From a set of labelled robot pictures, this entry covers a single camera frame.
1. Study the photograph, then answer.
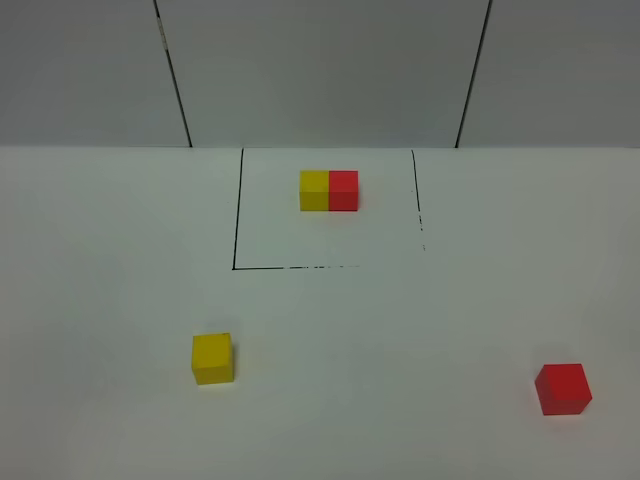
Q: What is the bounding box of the yellow template block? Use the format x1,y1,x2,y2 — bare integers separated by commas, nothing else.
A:
299,170,329,211

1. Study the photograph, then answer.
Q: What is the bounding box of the red template block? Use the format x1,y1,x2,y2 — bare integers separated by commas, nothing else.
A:
329,170,359,212

